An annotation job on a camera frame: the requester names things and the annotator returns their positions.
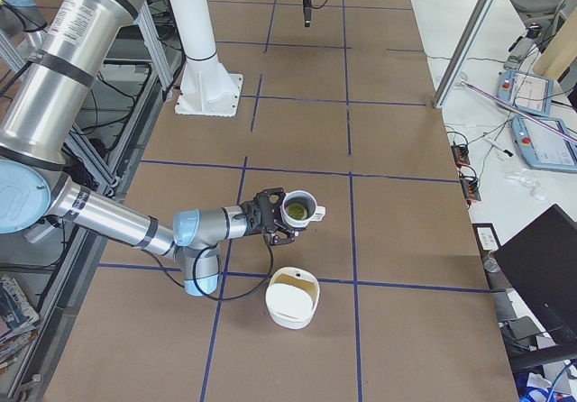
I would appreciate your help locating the green lemon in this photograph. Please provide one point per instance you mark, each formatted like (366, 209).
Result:
(297, 211)

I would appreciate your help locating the white mug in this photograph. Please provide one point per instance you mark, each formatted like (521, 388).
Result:
(315, 211)

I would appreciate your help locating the white oval bin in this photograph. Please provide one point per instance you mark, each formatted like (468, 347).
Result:
(292, 297)

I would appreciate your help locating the far teach pendant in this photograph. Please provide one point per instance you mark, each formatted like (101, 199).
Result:
(529, 93)

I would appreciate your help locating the teach pendant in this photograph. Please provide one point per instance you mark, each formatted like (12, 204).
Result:
(542, 149)
(529, 93)

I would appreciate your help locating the black laptop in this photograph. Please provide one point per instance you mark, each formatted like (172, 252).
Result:
(539, 262)

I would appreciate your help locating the near teach pendant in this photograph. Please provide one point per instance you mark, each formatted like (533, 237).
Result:
(542, 149)

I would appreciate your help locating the stack of magazines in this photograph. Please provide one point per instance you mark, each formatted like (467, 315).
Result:
(19, 319)

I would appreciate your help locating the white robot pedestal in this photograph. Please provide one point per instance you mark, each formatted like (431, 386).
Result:
(206, 87)

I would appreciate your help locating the aluminium frame post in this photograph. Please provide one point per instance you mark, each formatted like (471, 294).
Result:
(470, 33)

